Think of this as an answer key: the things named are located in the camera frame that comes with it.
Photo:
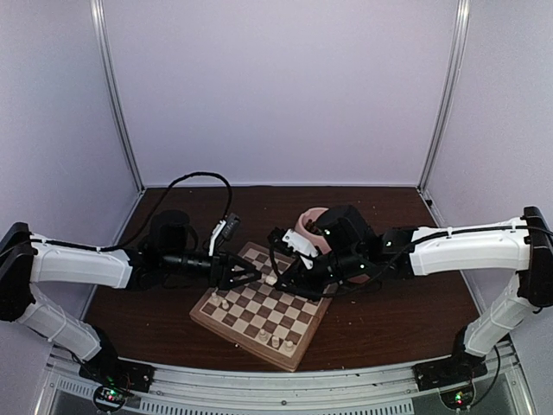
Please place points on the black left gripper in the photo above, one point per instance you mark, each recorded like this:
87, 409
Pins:
222, 279

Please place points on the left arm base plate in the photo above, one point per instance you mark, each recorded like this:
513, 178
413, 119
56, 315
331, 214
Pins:
126, 377

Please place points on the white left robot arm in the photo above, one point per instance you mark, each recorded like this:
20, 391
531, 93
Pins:
169, 248

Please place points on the left aluminium frame post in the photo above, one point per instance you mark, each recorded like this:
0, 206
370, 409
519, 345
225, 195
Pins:
101, 32

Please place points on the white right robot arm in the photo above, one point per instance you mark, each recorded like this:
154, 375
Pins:
522, 244

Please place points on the dark chess pieces pile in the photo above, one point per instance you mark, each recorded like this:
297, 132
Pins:
311, 227

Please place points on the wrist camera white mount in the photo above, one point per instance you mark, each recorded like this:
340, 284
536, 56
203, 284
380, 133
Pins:
223, 232
290, 242

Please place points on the wooden chess board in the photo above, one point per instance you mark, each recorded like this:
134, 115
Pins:
256, 306

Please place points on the pink double bowl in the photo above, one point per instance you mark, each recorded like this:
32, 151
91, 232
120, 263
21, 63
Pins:
344, 248

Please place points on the aluminium frame post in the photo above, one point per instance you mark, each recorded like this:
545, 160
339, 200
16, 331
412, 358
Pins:
101, 32
455, 60

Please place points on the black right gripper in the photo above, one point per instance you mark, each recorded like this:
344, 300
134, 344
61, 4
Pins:
294, 272

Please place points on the front aluminium rail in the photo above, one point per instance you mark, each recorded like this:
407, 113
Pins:
388, 389

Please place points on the white bishop piece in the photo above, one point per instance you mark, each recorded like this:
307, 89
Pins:
263, 335

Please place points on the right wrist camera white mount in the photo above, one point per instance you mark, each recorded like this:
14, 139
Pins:
290, 242

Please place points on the white knight piece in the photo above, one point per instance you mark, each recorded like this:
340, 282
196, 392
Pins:
275, 342

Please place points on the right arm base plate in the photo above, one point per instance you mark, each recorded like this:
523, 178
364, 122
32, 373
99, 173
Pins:
446, 372

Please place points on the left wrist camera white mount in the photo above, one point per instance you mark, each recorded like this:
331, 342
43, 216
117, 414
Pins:
223, 232

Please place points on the right aluminium frame post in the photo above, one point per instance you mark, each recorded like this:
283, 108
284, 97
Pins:
455, 60

